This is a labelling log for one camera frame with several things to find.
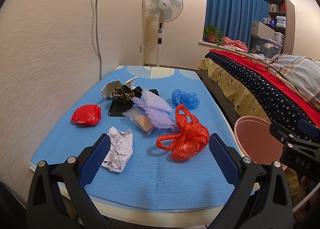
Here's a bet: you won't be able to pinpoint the white paper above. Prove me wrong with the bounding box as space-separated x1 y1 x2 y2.
101 127 133 173

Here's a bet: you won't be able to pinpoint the red plastic bag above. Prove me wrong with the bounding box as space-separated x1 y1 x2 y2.
156 104 209 161

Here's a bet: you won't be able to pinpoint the white green printed wrapper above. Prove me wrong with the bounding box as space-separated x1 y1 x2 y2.
101 77 137 99

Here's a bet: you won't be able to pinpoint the leopard print black scrunchie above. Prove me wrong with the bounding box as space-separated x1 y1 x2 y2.
112 85 142 102

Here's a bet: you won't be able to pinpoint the pink trash bin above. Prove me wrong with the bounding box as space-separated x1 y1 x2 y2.
234 116 283 165

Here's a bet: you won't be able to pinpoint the grey striped pillow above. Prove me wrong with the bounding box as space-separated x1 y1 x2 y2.
267 54 319 111

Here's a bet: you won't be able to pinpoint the bed with star sheets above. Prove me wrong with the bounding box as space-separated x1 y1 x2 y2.
198 49 319 142

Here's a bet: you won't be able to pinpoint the small red crumpled wrapper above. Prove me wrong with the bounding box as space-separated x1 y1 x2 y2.
71 105 101 126

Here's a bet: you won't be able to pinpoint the black flat pouch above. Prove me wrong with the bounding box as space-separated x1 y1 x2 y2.
107 89 160 117

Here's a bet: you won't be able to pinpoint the clear storage bin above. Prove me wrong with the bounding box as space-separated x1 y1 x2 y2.
249 36 283 59

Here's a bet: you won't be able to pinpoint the clear bag with brown card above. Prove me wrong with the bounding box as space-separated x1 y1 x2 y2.
123 107 155 135

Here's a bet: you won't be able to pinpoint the blue crumpled plastic bag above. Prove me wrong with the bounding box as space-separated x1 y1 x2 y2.
171 89 200 110

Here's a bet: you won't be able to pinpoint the pink folded clothes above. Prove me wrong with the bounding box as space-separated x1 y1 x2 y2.
222 36 248 53

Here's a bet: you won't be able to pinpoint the blue patterned mat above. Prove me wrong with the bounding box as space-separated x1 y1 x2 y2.
30 66 236 212

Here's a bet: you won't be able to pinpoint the beige box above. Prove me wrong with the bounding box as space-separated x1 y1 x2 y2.
251 21 275 40

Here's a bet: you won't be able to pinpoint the potted green plant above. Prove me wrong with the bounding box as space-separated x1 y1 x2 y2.
204 25 223 46

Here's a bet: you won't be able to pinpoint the dark bookshelf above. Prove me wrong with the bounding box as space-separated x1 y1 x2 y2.
267 0 286 35

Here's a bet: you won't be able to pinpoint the blue curtain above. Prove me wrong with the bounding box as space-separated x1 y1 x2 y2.
204 0 268 45

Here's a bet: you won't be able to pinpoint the white standing fan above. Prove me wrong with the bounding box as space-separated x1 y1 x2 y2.
142 0 184 67

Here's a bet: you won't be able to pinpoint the grey wall cable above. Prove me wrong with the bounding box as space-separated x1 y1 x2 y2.
90 0 105 81

